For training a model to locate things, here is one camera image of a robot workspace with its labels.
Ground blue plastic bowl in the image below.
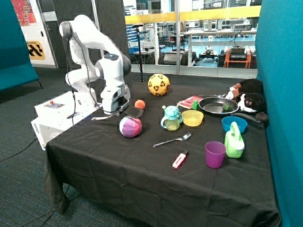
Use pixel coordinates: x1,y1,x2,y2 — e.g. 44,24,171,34
222,116,248,133

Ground plush dog toy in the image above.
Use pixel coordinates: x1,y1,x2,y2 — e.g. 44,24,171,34
226,79,268,122

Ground teal yellow sippy cup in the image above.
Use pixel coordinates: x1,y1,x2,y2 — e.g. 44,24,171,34
160,105,183,131

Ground black slotted spatula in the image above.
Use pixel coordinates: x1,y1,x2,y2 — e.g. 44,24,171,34
91,106,143,121

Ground pink highlighter marker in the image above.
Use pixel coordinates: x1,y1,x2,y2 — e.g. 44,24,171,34
172,150,189,169

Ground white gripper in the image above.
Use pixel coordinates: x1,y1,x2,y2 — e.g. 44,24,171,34
100,84,131,116

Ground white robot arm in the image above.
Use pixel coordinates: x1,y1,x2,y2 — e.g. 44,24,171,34
59,15,132,116

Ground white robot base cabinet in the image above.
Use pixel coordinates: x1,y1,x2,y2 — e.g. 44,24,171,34
31,91,102,150

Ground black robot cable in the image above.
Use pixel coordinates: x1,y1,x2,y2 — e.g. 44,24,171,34
65,30,119,126

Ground pink purple white plush ball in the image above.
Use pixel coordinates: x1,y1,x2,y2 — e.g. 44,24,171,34
119,116,142,138

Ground teal partition wall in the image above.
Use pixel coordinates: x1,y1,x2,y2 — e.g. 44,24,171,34
256,0,303,227

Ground small orange foam ball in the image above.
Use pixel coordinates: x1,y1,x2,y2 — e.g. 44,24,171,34
134,99,145,110

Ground purple plastic cup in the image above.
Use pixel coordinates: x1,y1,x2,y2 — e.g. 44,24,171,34
205,141,226,168

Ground yellow plastic bowl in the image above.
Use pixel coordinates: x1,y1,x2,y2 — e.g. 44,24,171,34
182,110,204,127

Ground silver fork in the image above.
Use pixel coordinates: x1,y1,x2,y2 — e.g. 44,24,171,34
153,132,191,147

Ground black tablecloth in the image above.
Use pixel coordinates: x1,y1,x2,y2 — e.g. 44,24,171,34
43,83,281,227

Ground black tripod stand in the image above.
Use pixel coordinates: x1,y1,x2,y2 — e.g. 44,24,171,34
132,23,145,82

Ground green toy block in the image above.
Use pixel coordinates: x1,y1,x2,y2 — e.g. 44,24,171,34
192,100,199,110

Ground green broccoli toy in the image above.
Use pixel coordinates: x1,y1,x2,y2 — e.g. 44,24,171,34
223,104,233,112

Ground red wall poster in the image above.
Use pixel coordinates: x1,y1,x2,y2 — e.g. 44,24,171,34
11,0,37,26

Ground red book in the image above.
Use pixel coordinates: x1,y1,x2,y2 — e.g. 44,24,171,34
177,96,203,109

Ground yellow black sign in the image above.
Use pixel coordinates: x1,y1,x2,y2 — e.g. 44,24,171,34
27,41,45,61

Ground yellow black soccer ball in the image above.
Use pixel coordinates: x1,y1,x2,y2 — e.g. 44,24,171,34
148,74,170,96

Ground black frying pan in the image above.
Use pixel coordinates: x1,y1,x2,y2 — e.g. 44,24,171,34
199,97,262,123

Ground green toy watering can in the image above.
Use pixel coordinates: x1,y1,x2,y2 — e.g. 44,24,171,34
224,122,245,158

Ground teal sofa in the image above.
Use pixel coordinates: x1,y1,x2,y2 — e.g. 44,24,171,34
0,0,39,91

